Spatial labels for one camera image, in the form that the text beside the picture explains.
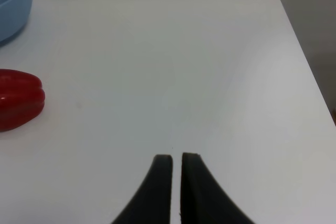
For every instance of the blue plastic bowl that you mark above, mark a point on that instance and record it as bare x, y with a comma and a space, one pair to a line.
14, 16

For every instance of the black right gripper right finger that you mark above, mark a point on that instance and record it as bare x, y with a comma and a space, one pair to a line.
202, 199

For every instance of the red bell pepper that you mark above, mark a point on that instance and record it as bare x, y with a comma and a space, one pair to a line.
22, 98

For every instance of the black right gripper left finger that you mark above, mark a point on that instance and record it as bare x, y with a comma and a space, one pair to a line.
152, 201

